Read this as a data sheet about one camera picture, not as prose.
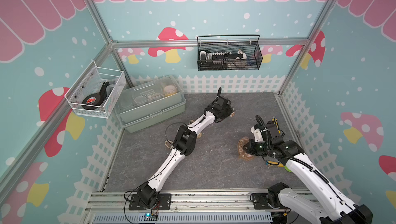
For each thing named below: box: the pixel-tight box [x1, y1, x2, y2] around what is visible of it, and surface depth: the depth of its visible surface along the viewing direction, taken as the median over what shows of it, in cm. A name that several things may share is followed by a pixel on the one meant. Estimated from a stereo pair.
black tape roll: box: [81, 93, 104, 110], surface depth 70 cm
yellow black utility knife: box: [271, 116, 280, 130], surface depth 105 cm
